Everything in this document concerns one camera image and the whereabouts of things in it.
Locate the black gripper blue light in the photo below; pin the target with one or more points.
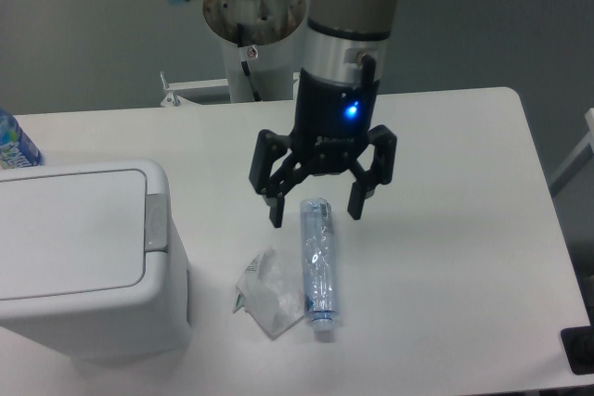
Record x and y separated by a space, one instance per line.
332 133

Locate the grey trash can push button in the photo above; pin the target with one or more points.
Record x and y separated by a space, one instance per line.
156 222

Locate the white trash can lid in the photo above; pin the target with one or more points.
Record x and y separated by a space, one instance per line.
72 233

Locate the white plastic trash can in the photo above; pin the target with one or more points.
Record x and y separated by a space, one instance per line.
150 316

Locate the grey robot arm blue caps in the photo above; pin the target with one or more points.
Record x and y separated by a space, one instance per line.
328 56

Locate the crushed clear plastic bottle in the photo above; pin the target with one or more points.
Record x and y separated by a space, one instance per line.
321 302

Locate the crumpled clear plastic wrapper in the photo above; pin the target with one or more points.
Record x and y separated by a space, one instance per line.
270 290

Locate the black clamp at table edge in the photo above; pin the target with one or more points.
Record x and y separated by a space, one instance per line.
578 346

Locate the blue labelled water bottle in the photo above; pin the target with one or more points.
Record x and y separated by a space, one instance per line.
17 148

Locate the white pedestal base frame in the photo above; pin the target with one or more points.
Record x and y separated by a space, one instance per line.
208 92

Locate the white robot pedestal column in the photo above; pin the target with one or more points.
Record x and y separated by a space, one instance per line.
256 38

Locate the white frame at right edge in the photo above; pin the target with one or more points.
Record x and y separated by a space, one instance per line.
575 161

